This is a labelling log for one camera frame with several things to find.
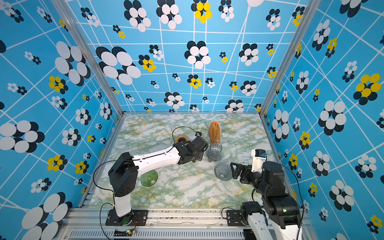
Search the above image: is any orange coffee filter pack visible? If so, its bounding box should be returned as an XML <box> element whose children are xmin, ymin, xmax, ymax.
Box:
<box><xmin>209</xmin><ymin>122</ymin><xmax>222</xmax><ymax>143</ymax></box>

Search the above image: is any green glass dripper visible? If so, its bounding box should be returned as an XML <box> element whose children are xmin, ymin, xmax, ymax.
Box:
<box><xmin>140</xmin><ymin>170</ymin><xmax>159</xmax><ymax>188</ymax></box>

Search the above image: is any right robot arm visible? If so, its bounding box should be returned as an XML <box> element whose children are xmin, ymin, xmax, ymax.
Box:
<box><xmin>230</xmin><ymin>161</ymin><xmax>303</xmax><ymax>240</ymax></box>

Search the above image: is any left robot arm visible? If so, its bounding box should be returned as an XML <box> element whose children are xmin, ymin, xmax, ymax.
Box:
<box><xmin>106</xmin><ymin>136</ymin><xmax>209</xmax><ymax>226</ymax></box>

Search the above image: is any grey glass dripper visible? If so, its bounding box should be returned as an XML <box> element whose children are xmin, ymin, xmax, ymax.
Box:
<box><xmin>214</xmin><ymin>163</ymin><xmax>233</xmax><ymax>181</ymax></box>

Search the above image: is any grey glass pitcher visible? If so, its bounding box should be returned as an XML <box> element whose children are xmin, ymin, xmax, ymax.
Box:
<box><xmin>207</xmin><ymin>142</ymin><xmax>223</xmax><ymax>162</ymax></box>

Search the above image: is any wooden dripper ring far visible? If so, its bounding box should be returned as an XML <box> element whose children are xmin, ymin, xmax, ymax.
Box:
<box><xmin>174</xmin><ymin>134</ymin><xmax>191</xmax><ymax>145</ymax></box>

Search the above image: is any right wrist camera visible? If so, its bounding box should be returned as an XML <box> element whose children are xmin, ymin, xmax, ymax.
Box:
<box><xmin>251</xmin><ymin>149</ymin><xmax>267</xmax><ymax>173</ymax></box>

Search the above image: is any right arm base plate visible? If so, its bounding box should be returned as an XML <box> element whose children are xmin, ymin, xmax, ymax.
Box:
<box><xmin>225</xmin><ymin>210</ymin><xmax>249</xmax><ymax>227</ymax></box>

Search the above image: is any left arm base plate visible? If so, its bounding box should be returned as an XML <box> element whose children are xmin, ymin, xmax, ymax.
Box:
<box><xmin>105</xmin><ymin>209</ymin><xmax>149</xmax><ymax>226</ymax></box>

